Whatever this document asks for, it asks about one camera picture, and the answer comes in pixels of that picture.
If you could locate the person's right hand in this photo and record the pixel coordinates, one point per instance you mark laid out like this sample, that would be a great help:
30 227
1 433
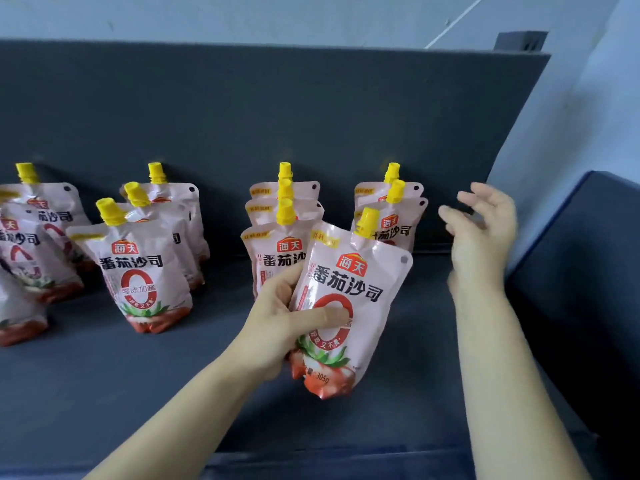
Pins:
480 249

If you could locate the person's left hand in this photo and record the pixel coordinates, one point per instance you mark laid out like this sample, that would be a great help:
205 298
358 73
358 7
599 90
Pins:
270 329

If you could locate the dark blue shelf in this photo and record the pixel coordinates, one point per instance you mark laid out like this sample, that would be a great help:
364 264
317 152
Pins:
300 104

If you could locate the person's right forearm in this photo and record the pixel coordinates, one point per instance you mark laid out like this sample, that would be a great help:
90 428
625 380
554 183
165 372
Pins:
510 394

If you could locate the person's left forearm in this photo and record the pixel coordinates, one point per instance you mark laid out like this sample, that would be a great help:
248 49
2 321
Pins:
175 429

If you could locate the grey metal rack panel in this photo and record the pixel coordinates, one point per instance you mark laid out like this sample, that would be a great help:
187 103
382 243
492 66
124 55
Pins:
585 294

